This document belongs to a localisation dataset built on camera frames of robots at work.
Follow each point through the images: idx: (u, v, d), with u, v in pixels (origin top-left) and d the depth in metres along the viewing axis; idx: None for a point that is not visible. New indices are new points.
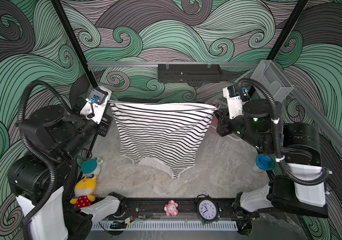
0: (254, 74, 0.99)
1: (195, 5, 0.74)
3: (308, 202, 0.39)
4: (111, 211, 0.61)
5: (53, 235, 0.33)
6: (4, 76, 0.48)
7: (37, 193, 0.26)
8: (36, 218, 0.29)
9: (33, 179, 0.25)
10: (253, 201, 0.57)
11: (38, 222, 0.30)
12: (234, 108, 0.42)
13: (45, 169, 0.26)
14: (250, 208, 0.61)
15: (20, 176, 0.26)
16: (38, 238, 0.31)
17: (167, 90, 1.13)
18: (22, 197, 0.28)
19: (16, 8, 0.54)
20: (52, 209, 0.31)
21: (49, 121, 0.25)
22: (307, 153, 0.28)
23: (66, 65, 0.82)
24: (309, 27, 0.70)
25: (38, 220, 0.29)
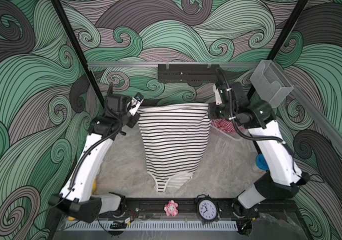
0: (254, 74, 0.99)
1: (195, 5, 0.74)
3: (278, 180, 0.42)
4: (113, 208, 0.62)
5: (89, 182, 0.40)
6: (4, 76, 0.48)
7: (107, 133, 0.43)
8: (94, 152, 0.41)
9: (108, 125, 0.44)
10: (248, 193, 0.58)
11: (93, 155, 0.41)
12: (218, 96, 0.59)
13: (114, 121, 0.45)
14: (247, 205, 0.62)
15: (99, 124, 0.44)
16: (82, 172, 0.39)
17: (167, 90, 1.13)
18: (91, 134, 0.43)
19: (16, 8, 0.54)
20: (100, 155, 0.43)
21: (120, 97, 0.49)
22: (250, 115, 0.40)
23: (66, 65, 0.82)
24: (309, 28, 0.70)
25: (93, 155, 0.41)
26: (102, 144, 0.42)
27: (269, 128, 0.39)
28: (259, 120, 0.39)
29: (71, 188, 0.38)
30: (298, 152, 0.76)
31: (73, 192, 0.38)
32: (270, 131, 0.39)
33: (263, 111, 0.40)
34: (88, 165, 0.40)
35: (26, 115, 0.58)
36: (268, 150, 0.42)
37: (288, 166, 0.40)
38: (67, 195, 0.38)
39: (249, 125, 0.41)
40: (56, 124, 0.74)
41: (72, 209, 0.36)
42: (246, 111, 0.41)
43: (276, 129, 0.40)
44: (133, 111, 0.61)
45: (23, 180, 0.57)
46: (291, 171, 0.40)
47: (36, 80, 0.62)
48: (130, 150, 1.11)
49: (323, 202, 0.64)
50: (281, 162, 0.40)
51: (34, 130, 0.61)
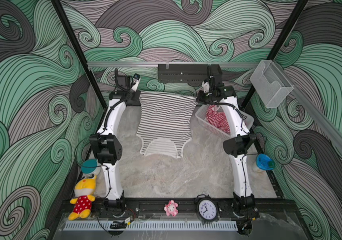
0: (254, 74, 0.99)
1: (195, 5, 0.74)
3: (232, 134, 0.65)
4: (115, 192, 0.64)
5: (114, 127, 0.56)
6: (4, 76, 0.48)
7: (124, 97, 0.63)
8: (115, 109, 0.60)
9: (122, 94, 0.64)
10: (235, 174, 0.68)
11: (116, 111, 0.59)
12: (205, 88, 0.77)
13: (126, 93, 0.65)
14: (237, 190, 0.68)
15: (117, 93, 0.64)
16: (111, 119, 0.57)
17: (167, 90, 1.13)
18: (112, 100, 0.62)
19: (16, 7, 0.54)
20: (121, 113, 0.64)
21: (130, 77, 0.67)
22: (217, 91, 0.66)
23: (67, 65, 0.82)
24: (309, 28, 0.70)
25: (116, 111, 0.59)
26: (120, 104, 0.61)
27: (229, 99, 0.63)
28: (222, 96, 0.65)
29: (105, 128, 0.55)
30: (298, 152, 0.76)
31: (107, 130, 0.54)
32: (230, 100, 0.63)
33: (227, 90, 0.64)
34: (114, 116, 0.58)
35: (26, 115, 0.58)
36: (228, 112, 0.64)
37: (238, 123, 0.61)
38: (102, 132, 0.54)
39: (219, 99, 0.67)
40: (56, 124, 0.74)
41: (108, 140, 0.52)
42: (217, 89, 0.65)
43: (233, 100, 0.63)
44: (134, 87, 0.81)
45: (23, 180, 0.57)
46: (239, 127, 0.60)
47: (36, 80, 0.62)
48: (130, 150, 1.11)
49: (323, 202, 0.64)
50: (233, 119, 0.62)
51: (34, 130, 0.61)
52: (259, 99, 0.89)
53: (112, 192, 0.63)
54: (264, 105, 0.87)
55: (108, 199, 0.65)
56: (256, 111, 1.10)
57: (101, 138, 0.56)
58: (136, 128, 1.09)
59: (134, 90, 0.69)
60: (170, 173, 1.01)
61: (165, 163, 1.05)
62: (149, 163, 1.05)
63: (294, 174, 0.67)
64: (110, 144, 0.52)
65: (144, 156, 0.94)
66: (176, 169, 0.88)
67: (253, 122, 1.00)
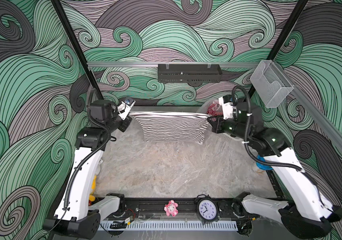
0: (254, 74, 0.98)
1: (195, 5, 0.74)
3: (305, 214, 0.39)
4: (114, 206, 0.61)
5: (85, 198, 0.39)
6: (4, 76, 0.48)
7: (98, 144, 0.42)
8: (85, 166, 0.40)
9: (97, 136, 0.43)
10: (263, 209, 0.54)
11: (84, 170, 0.40)
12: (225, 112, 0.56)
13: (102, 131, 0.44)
14: (250, 210, 0.61)
15: (87, 136, 0.43)
16: (76, 190, 0.38)
17: (167, 90, 1.13)
18: (80, 148, 0.41)
19: (17, 8, 0.55)
20: (94, 169, 0.42)
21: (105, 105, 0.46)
22: (263, 143, 0.41)
23: (66, 65, 0.82)
24: (309, 27, 0.70)
25: (85, 170, 0.40)
26: (91, 158, 0.41)
27: (284, 154, 0.40)
28: (272, 148, 0.40)
29: (66, 207, 0.36)
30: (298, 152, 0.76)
31: (70, 211, 0.36)
32: (286, 158, 0.40)
33: (275, 138, 0.41)
34: (80, 183, 0.39)
35: (26, 115, 0.58)
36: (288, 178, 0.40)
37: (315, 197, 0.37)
38: (63, 215, 0.36)
39: (262, 152, 0.41)
40: (56, 124, 0.74)
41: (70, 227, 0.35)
42: (262, 138, 0.42)
43: (294, 158, 0.40)
44: (123, 115, 0.59)
45: (23, 180, 0.57)
46: (317, 203, 0.37)
47: (36, 80, 0.62)
48: (130, 150, 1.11)
49: None
50: (304, 190, 0.38)
51: (34, 130, 0.61)
52: (259, 99, 0.89)
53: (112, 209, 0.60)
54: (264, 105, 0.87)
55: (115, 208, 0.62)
56: None
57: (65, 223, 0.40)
58: (135, 128, 1.09)
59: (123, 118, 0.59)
60: (170, 173, 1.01)
61: (165, 163, 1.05)
62: (149, 163, 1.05)
63: None
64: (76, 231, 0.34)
65: (144, 156, 0.94)
66: (176, 169, 0.88)
67: None
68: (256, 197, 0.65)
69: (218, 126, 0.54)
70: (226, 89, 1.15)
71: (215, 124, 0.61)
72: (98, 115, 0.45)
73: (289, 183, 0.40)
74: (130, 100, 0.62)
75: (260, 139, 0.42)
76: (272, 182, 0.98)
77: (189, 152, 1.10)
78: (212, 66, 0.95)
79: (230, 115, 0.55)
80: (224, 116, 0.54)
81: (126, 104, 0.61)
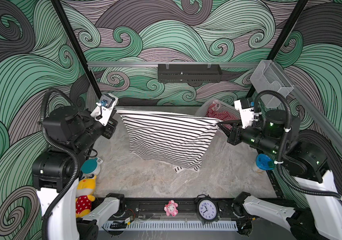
0: (254, 73, 0.98)
1: (195, 5, 0.74)
3: (325, 233, 0.37)
4: (113, 208, 0.61)
5: (70, 235, 0.34)
6: (4, 76, 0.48)
7: (65, 179, 0.30)
8: (56, 210, 0.31)
9: (59, 167, 0.30)
10: (268, 214, 0.53)
11: (57, 212, 0.31)
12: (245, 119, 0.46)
13: (68, 158, 0.30)
14: (250, 211, 0.61)
15: (45, 169, 0.30)
16: (54, 233, 0.32)
17: (167, 90, 1.13)
18: (42, 189, 0.31)
19: (16, 8, 0.54)
20: (71, 200, 0.34)
21: (66, 117, 0.31)
22: (304, 166, 0.33)
23: (66, 65, 0.82)
24: (309, 28, 0.70)
25: (57, 214, 0.31)
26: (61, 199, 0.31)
27: (325, 180, 0.33)
28: (315, 174, 0.32)
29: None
30: None
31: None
32: (327, 185, 0.33)
33: (319, 161, 0.33)
34: (57, 227, 0.32)
35: (25, 115, 0.58)
36: (320, 204, 0.36)
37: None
38: None
39: (296, 172, 0.34)
40: None
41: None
42: (299, 158, 0.34)
43: (331, 182, 0.34)
44: (104, 121, 0.43)
45: (22, 180, 0.57)
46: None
47: (36, 80, 0.62)
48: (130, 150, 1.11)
49: None
50: (336, 217, 0.34)
51: (34, 130, 0.61)
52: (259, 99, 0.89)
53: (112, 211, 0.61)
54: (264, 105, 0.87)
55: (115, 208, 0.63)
56: None
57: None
58: None
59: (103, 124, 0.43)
60: (170, 173, 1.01)
61: (165, 163, 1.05)
62: (149, 163, 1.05)
63: None
64: None
65: None
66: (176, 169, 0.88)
67: None
68: (260, 201, 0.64)
69: (236, 136, 0.45)
70: (226, 89, 1.15)
71: (232, 134, 0.46)
72: (59, 136, 0.32)
73: (317, 206, 0.36)
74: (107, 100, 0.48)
75: (298, 158, 0.34)
76: (272, 182, 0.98)
77: None
78: (212, 66, 0.95)
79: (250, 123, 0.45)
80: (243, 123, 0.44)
81: (103, 107, 0.44)
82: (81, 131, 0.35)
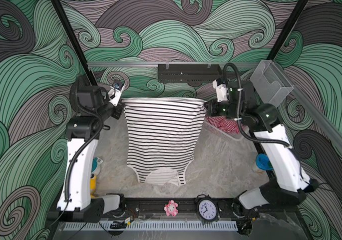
0: (254, 74, 0.99)
1: (195, 5, 0.74)
3: (283, 185, 0.42)
4: (115, 206, 0.62)
5: (86, 188, 0.39)
6: (4, 76, 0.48)
7: (90, 134, 0.39)
8: (81, 158, 0.38)
9: (88, 125, 0.40)
10: (250, 193, 0.60)
11: (82, 160, 0.38)
12: (221, 95, 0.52)
13: (94, 120, 0.40)
14: (247, 205, 0.62)
15: (77, 126, 0.39)
16: (75, 181, 0.37)
17: (167, 90, 1.13)
18: (72, 140, 0.39)
19: (16, 8, 0.54)
20: (91, 157, 0.41)
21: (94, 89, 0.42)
22: (257, 119, 0.40)
23: (66, 65, 0.82)
24: (309, 28, 0.70)
25: (81, 162, 0.38)
26: (87, 148, 0.39)
27: (275, 130, 0.39)
28: (265, 125, 0.39)
29: (67, 199, 0.36)
30: (298, 152, 0.76)
31: (72, 202, 0.36)
32: (276, 133, 0.39)
33: (270, 114, 0.40)
34: (78, 174, 0.37)
35: (25, 115, 0.58)
36: (272, 152, 0.42)
37: (296, 170, 0.39)
38: (66, 207, 0.36)
39: (253, 130, 0.43)
40: (56, 124, 0.74)
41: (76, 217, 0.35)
42: (253, 114, 0.41)
43: (283, 133, 0.40)
44: (115, 101, 0.55)
45: (23, 180, 0.57)
46: (298, 176, 0.39)
47: (36, 80, 0.62)
48: None
49: (323, 201, 0.64)
50: (286, 162, 0.39)
51: (34, 130, 0.61)
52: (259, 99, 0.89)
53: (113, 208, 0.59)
54: None
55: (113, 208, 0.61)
56: None
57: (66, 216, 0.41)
58: None
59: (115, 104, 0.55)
60: None
61: None
62: None
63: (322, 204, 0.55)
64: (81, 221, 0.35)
65: None
66: None
67: None
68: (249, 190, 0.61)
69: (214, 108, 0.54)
70: None
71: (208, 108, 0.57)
72: (88, 103, 0.42)
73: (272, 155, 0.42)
74: (120, 85, 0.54)
75: (252, 114, 0.41)
76: None
77: None
78: (212, 66, 0.95)
79: (225, 97, 0.54)
80: (218, 98, 0.53)
81: (116, 89, 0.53)
82: (101, 105, 0.48)
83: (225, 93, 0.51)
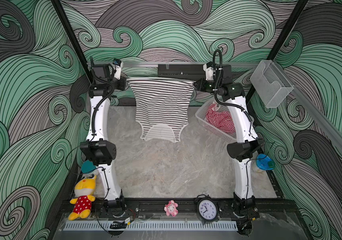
0: (254, 74, 0.99)
1: (195, 5, 0.74)
3: (239, 139, 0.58)
4: (114, 191, 0.63)
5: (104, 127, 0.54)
6: (4, 76, 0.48)
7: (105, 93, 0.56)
8: (100, 108, 0.55)
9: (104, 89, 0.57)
10: (236, 177, 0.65)
11: (101, 110, 0.54)
12: (209, 75, 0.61)
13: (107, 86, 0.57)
14: (241, 194, 0.65)
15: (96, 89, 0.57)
16: (98, 122, 0.53)
17: None
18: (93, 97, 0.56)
19: (16, 8, 0.54)
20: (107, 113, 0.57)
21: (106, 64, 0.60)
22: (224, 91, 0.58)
23: (66, 65, 0.82)
24: (309, 28, 0.70)
25: (100, 111, 0.54)
26: (104, 102, 0.56)
27: (237, 100, 0.56)
28: (229, 94, 0.58)
29: (93, 133, 0.52)
30: (298, 152, 0.76)
31: (97, 136, 0.51)
32: (237, 102, 0.56)
33: (235, 88, 0.57)
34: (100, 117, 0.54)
35: (26, 115, 0.58)
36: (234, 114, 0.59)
37: (247, 127, 0.55)
38: (92, 138, 0.51)
39: (225, 98, 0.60)
40: (56, 124, 0.74)
41: (100, 144, 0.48)
42: (223, 87, 0.59)
43: (242, 102, 0.56)
44: (118, 75, 0.71)
45: (23, 179, 0.57)
46: (247, 132, 0.55)
47: (36, 80, 0.62)
48: (130, 150, 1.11)
49: (323, 201, 0.64)
50: (241, 120, 0.56)
51: (34, 130, 0.61)
52: (259, 99, 0.89)
53: (111, 193, 0.63)
54: (264, 105, 0.87)
55: (108, 199, 0.64)
56: (256, 111, 1.10)
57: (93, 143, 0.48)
58: (136, 128, 1.09)
59: (117, 78, 0.70)
60: (171, 173, 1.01)
61: (165, 163, 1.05)
62: (149, 163, 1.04)
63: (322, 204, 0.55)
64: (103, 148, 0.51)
65: (144, 156, 0.94)
66: (176, 169, 0.88)
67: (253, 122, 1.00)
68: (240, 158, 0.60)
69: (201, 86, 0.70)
70: None
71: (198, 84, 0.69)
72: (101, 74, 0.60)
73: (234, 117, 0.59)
74: (119, 61, 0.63)
75: (223, 87, 0.59)
76: (273, 182, 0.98)
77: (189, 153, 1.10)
78: None
79: (211, 76, 0.70)
80: (207, 78, 0.70)
81: (116, 65, 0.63)
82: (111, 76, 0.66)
83: (212, 74, 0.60)
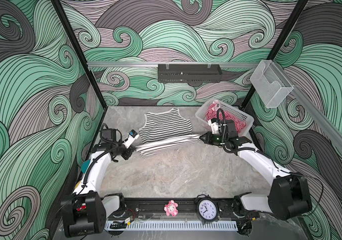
0: (254, 74, 0.99)
1: (195, 5, 0.74)
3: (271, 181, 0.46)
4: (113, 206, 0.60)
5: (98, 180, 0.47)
6: (4, 76, 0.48)
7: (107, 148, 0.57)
8: (99, 161, 0.52)
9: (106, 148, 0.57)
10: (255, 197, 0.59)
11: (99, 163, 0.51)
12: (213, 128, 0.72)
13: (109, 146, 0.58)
14: (248, 206, 0.62)
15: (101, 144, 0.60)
16: (92, 174, 0.47)
17: (167, 90, 1.13)
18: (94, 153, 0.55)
19: (16, 8, 0.54)
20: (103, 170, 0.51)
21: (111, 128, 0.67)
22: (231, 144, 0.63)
23: (66, 65, 0.82)
24: (309, 28, 0.70)
25: (98, 165, 0.50)
26: (105, 156, 0.54)
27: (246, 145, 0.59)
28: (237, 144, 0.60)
29: (84, 184, 0.44)
30: (298, 152, 0.76)
31: (86, 188, 0.43)
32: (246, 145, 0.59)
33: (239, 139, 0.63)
34: (96, 171, 0.48)
35: (26, 115, 0.58)
36: (251, 157, 0.55)
37: (270, 164, 0.49)
38: (81, 191, 0.42)
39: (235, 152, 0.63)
40: (56, 124, 0.74)
41: (88, 200, 0.39)
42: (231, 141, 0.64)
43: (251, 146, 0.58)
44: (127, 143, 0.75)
45: (23, 180, 0.57)
46: (274, 168, 0.47)
47: (36, 80, 0.62)
48: None
49: (323, 201, 0.64)
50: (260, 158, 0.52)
51: (34, 130, 0.61)
52: (259, 99, 0.89)
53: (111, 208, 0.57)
54: (264, 105, 0.87)
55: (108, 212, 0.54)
56: (256, 111, 1.10)
57: (79, 202, 0.43)
58: (136, 128, 1.09)
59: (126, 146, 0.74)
60: (170, 173, 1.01)
61: (165, 163, 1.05)
62: (148, 163, 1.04)
63: (322, 203, 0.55)
64: (90, 205, 0.39)
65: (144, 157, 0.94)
66: (176, 169, 0.88)
67: (253, 122, 1.00)
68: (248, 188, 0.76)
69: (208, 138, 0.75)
70: (226, 89, 1.15)
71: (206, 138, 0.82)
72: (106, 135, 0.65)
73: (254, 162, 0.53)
74: (134, 132, 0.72)
75: (230, 141, 0.64)
76: None
77: (189, 152, 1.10)
78: (212, 66, 0.95)
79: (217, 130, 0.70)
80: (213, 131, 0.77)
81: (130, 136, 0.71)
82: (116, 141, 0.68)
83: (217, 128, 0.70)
